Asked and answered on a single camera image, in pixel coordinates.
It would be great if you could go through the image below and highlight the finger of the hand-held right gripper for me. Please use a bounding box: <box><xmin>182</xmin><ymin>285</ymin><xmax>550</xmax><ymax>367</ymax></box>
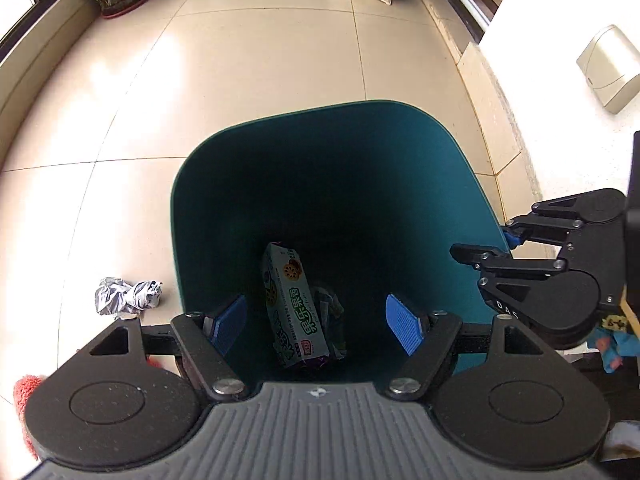
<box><xmin>505</xmin><ymin>192</ymin><xmax>586</xmax><ymax>251</ymax></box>
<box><xmin>450</xmin><ymin>242</ymin><xmax>568</xmax><ymax>273</ymax></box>

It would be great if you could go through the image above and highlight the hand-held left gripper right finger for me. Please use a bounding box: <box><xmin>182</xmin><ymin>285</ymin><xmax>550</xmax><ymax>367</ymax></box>
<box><xmin>386</xmin><ymin>294</ymin><xmax>546</xmax><ymax>401</ymax></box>

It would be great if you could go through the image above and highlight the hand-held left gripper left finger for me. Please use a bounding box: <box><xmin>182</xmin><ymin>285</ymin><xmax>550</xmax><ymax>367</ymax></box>
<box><xmin>90</xmin><ymin>294</ymin><xmax>248</xmax><ymax>402</ymax></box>

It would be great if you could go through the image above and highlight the green cookie box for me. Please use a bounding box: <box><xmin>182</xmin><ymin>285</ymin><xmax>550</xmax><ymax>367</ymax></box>
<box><xmin>261</xmin><ymin>242</ymin><xmax>331</xmax><ymax>371</ymax></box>

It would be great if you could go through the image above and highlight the grey paper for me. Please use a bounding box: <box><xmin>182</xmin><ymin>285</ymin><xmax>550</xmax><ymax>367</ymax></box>
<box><xmin>95</xmin><ymin>277</ymin><xmax>164</xmax><ymax>318</ymax></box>

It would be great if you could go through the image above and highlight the teal plastic trash bin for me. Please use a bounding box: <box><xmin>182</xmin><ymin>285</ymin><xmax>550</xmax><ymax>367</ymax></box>
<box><xmin>169</xmin><ymin>100</ymin><xmax>512</xmax><ymax>386</ymax></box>

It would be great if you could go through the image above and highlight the crumpled printed plastic wrapper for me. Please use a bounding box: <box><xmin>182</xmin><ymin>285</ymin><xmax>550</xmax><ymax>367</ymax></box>
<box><xmin>312</xmin><ymin>285</ymin><xmax>349</xmax><ymax>362</ymax></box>

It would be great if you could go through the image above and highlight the white paper sheet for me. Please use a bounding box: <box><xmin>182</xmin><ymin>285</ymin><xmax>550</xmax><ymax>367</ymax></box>
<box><xmin>601</xmin><ymin>420</ymin><xmax>640</xmax><ymax>462</ymax></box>

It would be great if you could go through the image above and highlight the red fuzzy cloth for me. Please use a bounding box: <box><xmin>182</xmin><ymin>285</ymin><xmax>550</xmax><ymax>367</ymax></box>
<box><xmin>12</xmin><ymin>374</ymin><xmax>51</xmax><ymax>462</ymax></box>

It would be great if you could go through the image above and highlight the beige wall box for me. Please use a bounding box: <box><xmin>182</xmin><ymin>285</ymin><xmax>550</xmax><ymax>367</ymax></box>
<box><xmin>576</xmin><ymin>25</ymin><xmax>640</xmax><ymax>114</ymax></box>

